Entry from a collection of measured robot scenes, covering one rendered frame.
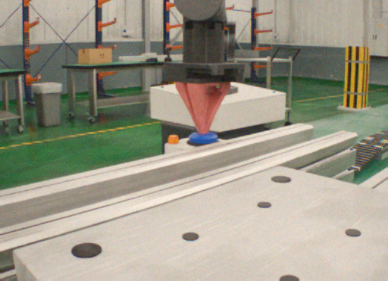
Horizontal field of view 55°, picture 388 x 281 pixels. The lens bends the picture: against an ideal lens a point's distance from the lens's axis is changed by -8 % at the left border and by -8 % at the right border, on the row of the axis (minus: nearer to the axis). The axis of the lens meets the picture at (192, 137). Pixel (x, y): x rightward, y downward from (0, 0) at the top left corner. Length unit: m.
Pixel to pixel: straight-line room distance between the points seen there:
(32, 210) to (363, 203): 0.24
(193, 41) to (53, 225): 0.34
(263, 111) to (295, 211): 0.89
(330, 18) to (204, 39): 12.67
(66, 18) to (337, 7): 8.24
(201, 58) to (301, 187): 0.35
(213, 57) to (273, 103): 0.58
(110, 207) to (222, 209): 0.13
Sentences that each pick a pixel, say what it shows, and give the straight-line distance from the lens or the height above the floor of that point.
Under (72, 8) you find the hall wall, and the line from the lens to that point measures 8.64.
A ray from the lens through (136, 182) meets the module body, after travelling 0.37.
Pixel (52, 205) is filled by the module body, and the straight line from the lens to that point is 0.33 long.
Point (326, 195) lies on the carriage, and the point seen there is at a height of 0.90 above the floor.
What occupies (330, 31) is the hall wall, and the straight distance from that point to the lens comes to 13.13.
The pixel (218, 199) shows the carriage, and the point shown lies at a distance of 0.19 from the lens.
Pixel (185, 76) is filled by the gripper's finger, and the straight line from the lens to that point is 0.54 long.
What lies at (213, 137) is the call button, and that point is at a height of 0.85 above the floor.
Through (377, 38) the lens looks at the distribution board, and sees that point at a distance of 12.15.
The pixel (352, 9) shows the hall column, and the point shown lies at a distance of 7.13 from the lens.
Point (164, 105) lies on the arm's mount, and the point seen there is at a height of 0.82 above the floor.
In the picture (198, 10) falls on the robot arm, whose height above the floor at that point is 1.02.
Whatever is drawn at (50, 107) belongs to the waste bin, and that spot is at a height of 0.25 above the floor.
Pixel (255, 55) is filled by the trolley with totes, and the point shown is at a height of 0.90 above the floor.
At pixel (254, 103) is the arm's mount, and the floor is 0.84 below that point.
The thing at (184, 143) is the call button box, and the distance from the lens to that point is 0.57.
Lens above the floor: 0.97
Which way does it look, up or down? 13 degrees down
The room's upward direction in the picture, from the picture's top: straight up
